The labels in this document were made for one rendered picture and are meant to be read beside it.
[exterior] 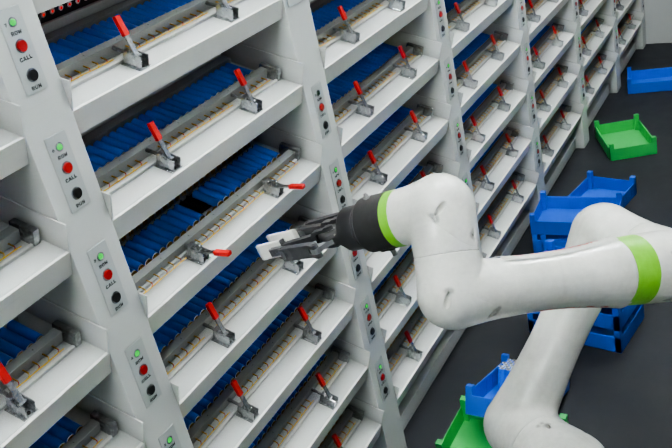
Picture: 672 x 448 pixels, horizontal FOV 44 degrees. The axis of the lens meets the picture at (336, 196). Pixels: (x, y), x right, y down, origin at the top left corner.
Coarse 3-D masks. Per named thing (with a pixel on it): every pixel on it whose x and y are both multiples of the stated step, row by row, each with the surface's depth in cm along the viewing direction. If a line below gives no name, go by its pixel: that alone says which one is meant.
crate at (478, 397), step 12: (504, 360) 246; (492, 372) 239; (468, 384) 223; (480, 384) 231; (492, 384) 240; (468, 396) 222; (480, 396) 232; (492, 396) 234; (468, 408) 223; (480, 408) 221
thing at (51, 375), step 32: (32, 320) 137; (64, 320) 134; (0, 352) 128; (32, 352) 128; (64, 352) 131; (96, 352) 132; (0, 384) 123; (32, 384) 126; (64, 384) 126; (96, 384) 132; (0, 416) 120; (32, 416) 121
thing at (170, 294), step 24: (264, 144) 190; (288, 144) 186; (312, 144) 184; (312, 168) 184; (288, 192) 175; (240, 216) 166; (264, 216) 168; (216, 240) 159; (240, 240) 162; (192, 264) 153; (216, 264) 156; (168, 288) 147; (192, 288) 151; (168, 312) 146
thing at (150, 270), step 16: (288, 160) 183; (256, 176) 175; (272, 176) 178; (240, 192) 169; (224, 208) 164; (208, 224) 160; (224, 224) 162; (176, 240) 154; (192, 240) 156; (160, 256) 150; (176, 256) 152; (144, 272) 146
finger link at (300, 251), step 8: (280, 248) 141; (288, 248) 140; (296, 248) 138; (304, 248) 137; (312, 248) 135; (288, 256) 141; (296, 256) 139; (304, 256) 138; (312, 256) 137; (320, 256) 135
